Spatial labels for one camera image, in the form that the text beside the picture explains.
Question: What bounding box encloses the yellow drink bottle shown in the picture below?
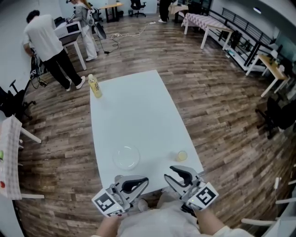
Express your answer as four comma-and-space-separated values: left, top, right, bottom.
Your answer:
88, 74, 103, 99

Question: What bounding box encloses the clear glass plate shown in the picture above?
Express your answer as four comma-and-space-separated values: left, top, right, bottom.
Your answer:
112, 145, 141, 171

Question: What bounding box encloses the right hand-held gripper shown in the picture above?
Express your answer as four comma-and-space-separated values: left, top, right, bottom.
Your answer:
164, 165, 219, 212

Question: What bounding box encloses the beige cloth table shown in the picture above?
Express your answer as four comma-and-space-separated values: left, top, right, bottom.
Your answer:
168, 3, 189, 24

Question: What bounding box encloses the person's left forearm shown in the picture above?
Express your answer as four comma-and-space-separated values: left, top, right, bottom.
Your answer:
96, 215, 121, 237

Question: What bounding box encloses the checked cloth long table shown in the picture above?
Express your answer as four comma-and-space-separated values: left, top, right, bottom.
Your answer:
181, 12, 234, 50

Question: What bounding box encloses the person's right forearm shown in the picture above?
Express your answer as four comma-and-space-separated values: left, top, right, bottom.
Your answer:
195, 208, 232, 237

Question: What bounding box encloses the black oval panel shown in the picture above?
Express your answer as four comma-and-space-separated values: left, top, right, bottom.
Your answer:
94, 22, 107, 40

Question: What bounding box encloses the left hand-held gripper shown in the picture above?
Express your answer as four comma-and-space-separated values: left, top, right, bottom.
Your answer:
92, 175, 149, 218

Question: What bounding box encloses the round wooden desk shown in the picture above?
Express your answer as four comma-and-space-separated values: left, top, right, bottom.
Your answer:
99, 2, 124, 23

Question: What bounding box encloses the checked cloth side table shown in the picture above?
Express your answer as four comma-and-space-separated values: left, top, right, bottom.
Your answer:
0, 115, 44, 201

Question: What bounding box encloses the black office chair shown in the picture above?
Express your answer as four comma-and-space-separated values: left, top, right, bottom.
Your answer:
255, 96, 296, 139
0, 80, 37, 121
130, 0, 147, 18

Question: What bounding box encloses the wooden desk with white legs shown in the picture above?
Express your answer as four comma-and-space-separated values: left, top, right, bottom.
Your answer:
245, 54, 291, 98

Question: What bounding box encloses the white power adapter cable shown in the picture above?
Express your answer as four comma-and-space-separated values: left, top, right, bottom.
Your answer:
274, 177, 282, 204

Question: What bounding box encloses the black metal railing shelf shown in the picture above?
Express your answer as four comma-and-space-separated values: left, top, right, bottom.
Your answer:
209, 6, 278, 72

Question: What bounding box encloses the white extension cable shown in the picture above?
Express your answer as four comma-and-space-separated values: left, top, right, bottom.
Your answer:
104, 21, 156, 55

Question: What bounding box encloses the dark top white-leg table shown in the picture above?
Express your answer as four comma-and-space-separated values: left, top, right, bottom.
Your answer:
59, 34, 87, 70

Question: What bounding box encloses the person's white top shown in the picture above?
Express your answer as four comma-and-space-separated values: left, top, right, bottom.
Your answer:
115, 203, 255, 237

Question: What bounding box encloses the person's white shoe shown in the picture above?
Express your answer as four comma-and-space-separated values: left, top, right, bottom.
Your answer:
137, 198, 148, 212

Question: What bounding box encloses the white microwave oven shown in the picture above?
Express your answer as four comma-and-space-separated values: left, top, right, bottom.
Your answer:
54, 16, 82, 39

